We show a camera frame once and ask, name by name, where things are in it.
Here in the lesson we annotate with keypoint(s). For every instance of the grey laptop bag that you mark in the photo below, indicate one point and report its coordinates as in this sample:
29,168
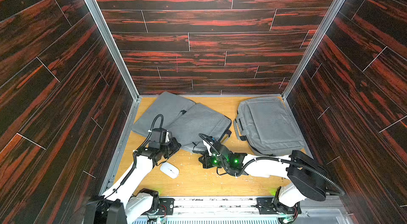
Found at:
266,125
171,106
199,120

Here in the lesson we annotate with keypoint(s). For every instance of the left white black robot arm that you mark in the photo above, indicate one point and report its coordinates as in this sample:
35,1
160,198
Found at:
118,205

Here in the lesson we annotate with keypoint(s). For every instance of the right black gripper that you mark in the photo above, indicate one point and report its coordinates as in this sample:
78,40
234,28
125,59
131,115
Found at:
208,160

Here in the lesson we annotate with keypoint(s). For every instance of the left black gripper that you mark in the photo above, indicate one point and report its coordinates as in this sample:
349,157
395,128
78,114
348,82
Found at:
175,144

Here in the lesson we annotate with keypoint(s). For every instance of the left white computer mouse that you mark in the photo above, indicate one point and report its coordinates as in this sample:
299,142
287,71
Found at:
169,170

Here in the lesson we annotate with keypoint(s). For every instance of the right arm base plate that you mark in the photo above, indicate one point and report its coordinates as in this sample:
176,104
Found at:
269,205

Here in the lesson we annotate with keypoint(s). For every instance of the aluminium front rail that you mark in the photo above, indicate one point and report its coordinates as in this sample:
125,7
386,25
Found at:
242,210

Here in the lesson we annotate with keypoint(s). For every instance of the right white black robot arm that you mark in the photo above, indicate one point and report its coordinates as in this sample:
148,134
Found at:
308,179

